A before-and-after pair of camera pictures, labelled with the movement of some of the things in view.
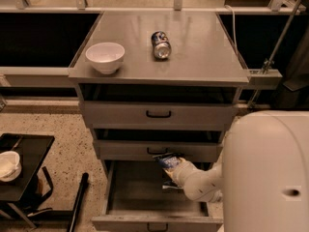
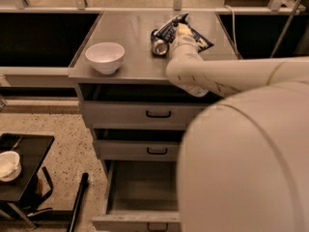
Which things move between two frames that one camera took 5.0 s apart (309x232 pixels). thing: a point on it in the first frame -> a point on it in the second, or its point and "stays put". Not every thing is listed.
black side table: x=32 y=149 stays put
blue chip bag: x=168 y=160 -> x=169 y=32
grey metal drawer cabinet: x=155 y=82 stays put
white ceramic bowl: x=105 y=56 stays put
